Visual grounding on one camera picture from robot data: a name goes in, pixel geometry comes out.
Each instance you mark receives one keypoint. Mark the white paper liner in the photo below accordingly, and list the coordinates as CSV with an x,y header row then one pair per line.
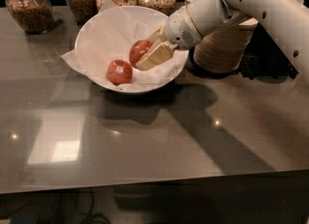
x,y
109,38

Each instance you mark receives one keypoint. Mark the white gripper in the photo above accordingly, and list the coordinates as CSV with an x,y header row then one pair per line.
x,y
179,30

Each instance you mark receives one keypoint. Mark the white bowl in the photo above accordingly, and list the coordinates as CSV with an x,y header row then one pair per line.
x,y
96,79

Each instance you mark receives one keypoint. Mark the front stack paper bowls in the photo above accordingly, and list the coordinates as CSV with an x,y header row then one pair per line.
x,y
221,51

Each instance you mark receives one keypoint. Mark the red apple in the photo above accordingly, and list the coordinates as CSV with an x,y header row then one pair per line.
x,y
119,72
137,50

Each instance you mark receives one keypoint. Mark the far left cereal jar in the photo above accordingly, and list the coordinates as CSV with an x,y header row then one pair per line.
x,y
33,16

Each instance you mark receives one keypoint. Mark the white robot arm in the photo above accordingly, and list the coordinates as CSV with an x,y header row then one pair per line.
x,y
286,21

